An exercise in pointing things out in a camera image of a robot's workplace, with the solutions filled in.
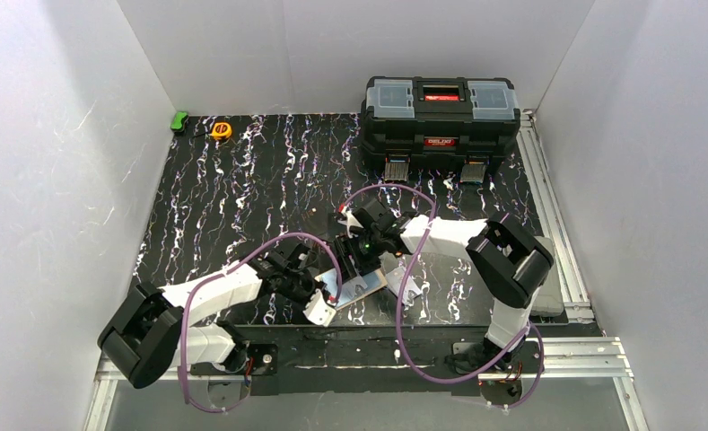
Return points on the green plastic object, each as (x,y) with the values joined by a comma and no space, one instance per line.
(178,124)

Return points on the yellow tape measure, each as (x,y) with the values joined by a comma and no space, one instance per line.
(221,131)

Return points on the silver toolbox latch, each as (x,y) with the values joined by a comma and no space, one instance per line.
(473,171)
(396,168)

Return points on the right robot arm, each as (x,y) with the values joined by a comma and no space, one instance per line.
(512,263)

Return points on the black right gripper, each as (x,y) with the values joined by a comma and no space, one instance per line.
(354,259)

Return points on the aluminium frame rail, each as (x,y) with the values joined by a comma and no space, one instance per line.
(569,357)
(576,299)

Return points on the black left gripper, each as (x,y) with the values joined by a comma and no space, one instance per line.
(305,285)

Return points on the aluminium frame rail right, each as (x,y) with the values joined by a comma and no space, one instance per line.
(576,299)

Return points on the black plastic toolbox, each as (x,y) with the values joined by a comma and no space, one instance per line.
(439,123)

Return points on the aluminium frame rail front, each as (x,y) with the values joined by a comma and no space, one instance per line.
(569,357)

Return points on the grey pad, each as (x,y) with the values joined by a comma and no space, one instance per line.
(549,301)

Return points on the silver toolbox latch right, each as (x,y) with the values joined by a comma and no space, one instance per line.
(473,171)

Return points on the silver toolbox latch left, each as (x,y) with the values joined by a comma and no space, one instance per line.
(396,168)

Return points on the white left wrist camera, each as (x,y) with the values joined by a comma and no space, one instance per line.
(317,311)

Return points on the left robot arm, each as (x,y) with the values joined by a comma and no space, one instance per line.
(158,327)

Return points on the beige card holder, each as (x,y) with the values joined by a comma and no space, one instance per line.
(354,289)

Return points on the white card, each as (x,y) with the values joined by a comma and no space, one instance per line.
(412,291)

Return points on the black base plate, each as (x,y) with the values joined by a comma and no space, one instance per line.
(357,359)

